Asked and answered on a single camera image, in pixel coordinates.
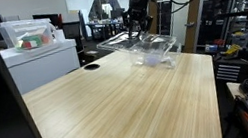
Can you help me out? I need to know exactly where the clear storage bin with toys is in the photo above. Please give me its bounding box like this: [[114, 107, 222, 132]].
[[0, 13, 60, 57]]

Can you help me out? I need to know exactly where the black drawer cabinet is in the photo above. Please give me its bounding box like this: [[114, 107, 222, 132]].
[[213, 54, 248, 88]]

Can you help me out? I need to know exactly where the black table grommet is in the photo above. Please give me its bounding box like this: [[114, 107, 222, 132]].
[[82, 62, 102, 73]]

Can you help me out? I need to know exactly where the clear plastic packaging box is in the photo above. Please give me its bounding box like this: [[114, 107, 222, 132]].
[[125, 37, 186, 77]]

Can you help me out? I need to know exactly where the black office chair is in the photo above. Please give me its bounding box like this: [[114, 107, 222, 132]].
[[61, 19, 89, 69]]

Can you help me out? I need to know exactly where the clear plastic packaging lid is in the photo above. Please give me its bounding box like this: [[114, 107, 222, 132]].
[[94, 22, 180, 68]]

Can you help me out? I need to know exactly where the yellow object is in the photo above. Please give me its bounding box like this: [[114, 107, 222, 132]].
[[224, 42, 244, 57]]

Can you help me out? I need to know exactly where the white cardboard box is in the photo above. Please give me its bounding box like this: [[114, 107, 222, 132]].
[[0, 36, 84, 99]]

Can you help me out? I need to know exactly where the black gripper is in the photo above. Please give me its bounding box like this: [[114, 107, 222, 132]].
[[120, 0, 160, 41]]

